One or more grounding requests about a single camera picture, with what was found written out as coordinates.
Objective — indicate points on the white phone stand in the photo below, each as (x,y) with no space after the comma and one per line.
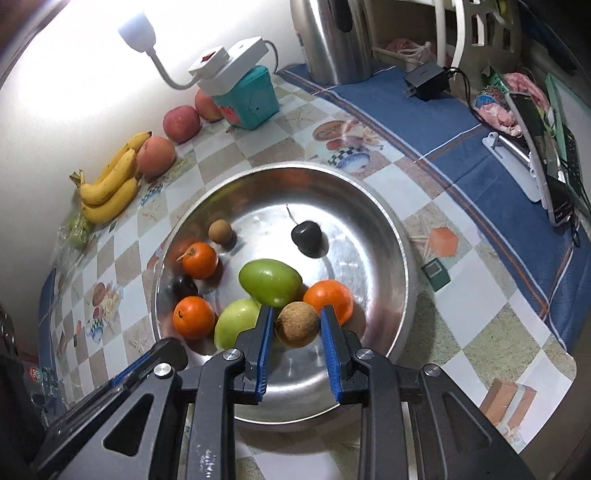
(508,157)

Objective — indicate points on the pale red apple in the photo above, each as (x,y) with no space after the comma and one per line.
(156,157)

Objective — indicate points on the small orange tangerine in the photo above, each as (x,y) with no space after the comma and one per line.
(199,260)

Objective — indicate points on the pink plastic bag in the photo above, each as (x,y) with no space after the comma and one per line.
(406,48)

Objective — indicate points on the steel thermos jug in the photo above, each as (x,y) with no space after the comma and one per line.
(334,37)

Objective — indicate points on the black charger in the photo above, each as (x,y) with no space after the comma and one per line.
(427,83)

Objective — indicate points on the teal plastic box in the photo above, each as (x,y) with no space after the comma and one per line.
(249,104)

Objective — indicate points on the bunch of yellow bananas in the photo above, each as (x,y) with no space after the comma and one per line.
(111,203)

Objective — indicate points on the dark cherry with stem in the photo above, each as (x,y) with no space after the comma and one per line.
(307,236)

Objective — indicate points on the large orange tangerine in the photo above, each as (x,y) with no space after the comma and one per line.
(328,300)

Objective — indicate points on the clear bag with red label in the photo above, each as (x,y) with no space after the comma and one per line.
(39,374)

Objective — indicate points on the light green jujube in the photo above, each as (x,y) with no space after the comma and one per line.
(235,323)

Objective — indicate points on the plastic bag of green fruit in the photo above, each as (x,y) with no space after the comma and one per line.
(78,230)

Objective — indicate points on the round metal plate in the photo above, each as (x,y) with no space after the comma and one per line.
(360,240)

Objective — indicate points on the white shelf rack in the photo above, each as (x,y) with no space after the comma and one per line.
(461,27)

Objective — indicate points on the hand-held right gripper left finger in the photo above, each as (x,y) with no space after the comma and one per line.
(264,355)

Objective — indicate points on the green box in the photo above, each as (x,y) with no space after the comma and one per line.
(568,138)

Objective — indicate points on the dark green jujube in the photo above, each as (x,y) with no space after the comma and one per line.
(270,282)

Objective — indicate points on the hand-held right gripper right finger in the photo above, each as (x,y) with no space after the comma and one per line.
(330,355)

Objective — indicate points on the brown longan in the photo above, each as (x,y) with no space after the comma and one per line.
(298,324)
(220,232)

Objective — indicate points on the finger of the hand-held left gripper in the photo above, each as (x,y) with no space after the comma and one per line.
(131,371)

